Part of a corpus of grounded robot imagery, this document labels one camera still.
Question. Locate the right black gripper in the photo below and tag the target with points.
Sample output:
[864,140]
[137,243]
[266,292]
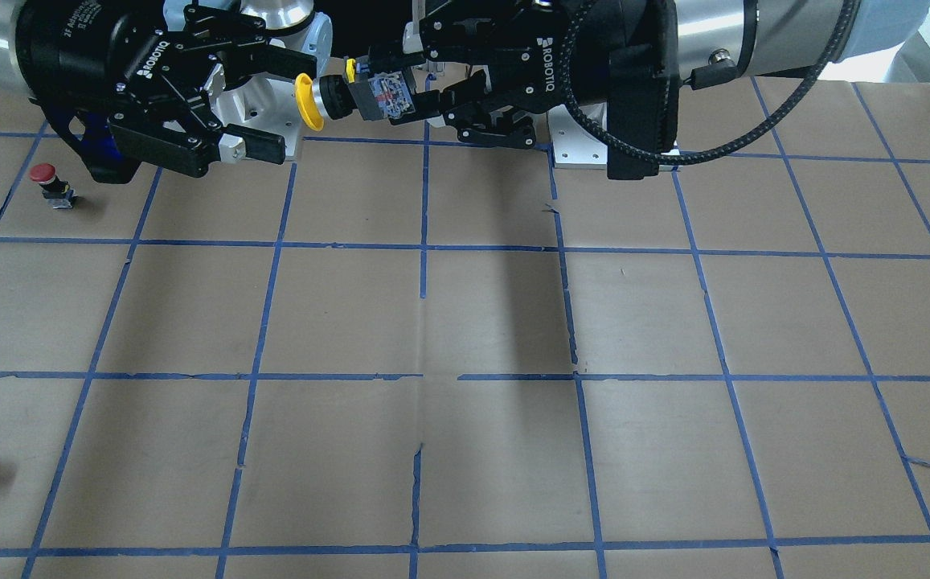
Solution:
[71,50]

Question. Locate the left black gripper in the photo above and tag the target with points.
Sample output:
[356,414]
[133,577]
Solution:
[593,40]

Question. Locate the yellow push button switch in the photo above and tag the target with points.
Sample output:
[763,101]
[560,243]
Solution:
[352,98]

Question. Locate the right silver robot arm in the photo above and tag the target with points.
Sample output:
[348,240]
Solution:
[308,27]

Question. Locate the brown paper table cover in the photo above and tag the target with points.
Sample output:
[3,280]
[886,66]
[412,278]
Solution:
[405,358]

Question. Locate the red push button switch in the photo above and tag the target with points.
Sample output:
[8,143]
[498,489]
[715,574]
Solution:
[58,193]

